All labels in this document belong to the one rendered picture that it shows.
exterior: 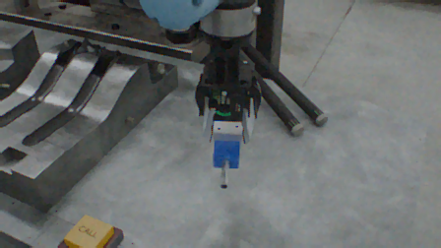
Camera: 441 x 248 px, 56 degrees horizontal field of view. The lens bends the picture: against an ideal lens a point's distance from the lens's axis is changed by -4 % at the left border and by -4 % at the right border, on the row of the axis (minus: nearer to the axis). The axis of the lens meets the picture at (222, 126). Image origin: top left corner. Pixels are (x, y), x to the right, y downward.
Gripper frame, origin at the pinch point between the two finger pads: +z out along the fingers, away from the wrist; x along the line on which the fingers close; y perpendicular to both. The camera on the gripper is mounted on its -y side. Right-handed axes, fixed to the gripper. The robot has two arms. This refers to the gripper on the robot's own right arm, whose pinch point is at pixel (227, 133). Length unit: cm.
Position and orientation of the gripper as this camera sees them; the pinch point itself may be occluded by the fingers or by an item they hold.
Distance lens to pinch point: 73.3
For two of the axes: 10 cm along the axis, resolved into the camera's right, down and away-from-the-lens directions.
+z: 0.0, 8.0, 6.0
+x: 10.0, 0.4, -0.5
